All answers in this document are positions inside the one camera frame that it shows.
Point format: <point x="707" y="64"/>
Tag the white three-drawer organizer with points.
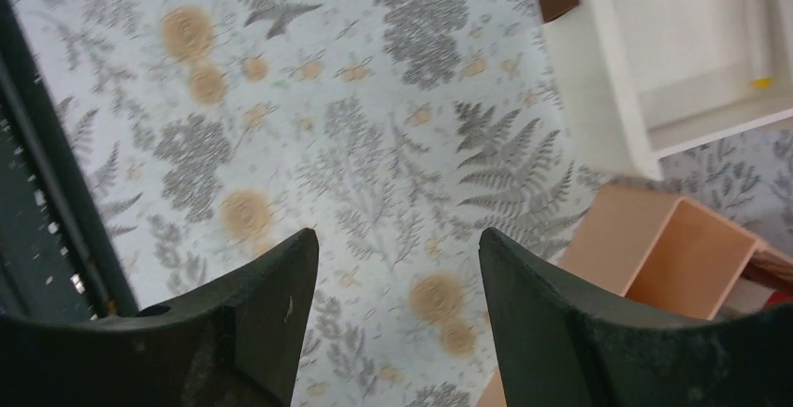
<point x="641" y="80"/>

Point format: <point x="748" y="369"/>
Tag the red folder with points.
<point x="776" y="298"/>

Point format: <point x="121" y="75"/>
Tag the floral table mat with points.
<point x="208" y="131"/>

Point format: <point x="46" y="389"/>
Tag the orange plastic file rack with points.
<point x="671" y="253"/>

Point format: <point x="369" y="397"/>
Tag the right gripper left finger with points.
<point x="235" y="341"/>

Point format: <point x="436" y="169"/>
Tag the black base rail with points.
<point x="57" y="261"/>

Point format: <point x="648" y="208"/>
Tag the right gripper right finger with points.
<point x="562" y="341"/>

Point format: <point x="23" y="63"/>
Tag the yellow capped white marker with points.
<point x="758" y="33"/>

